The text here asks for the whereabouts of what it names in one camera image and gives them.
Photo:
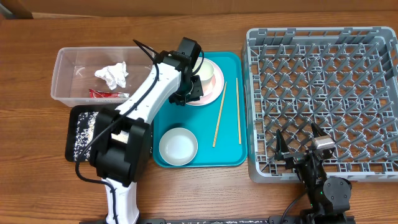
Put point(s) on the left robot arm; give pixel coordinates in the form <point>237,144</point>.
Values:
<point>120,178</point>

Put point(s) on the small pink plate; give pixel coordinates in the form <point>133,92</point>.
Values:
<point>208,86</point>

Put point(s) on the teal serving tray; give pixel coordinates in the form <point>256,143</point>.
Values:
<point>202,120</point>

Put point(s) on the wooden chopstick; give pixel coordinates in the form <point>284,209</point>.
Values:
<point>219,116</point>
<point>238,111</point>

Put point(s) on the black waste tray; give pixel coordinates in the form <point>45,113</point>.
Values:
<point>72,133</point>

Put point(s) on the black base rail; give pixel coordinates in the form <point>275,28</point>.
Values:
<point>270,220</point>

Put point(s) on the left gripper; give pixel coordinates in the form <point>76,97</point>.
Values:
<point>196,94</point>

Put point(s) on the left wooden chopstick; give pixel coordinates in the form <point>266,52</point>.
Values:
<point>219,116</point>

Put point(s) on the grey dishwasher rack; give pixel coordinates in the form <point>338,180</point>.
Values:
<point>342,78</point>

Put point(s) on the right wooden chopstick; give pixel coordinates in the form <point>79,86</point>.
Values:
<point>238,111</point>

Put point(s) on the white paper cup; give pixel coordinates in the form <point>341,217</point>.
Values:
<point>205,71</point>

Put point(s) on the pile of rice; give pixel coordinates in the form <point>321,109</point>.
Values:
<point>84,133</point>

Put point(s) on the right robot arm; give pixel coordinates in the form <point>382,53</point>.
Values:
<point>329,196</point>

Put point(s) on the clear plastic bin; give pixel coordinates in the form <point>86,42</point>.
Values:
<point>75,67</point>

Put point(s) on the white tissue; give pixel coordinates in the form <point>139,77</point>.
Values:
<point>114,75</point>

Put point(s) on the large pink plate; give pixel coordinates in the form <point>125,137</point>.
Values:
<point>216,91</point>

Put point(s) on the grey bowl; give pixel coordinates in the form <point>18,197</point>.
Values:
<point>178,146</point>

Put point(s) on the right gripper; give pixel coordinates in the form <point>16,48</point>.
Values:
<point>295,158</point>

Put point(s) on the red snack wrapper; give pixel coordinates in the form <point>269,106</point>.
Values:
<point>103,94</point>

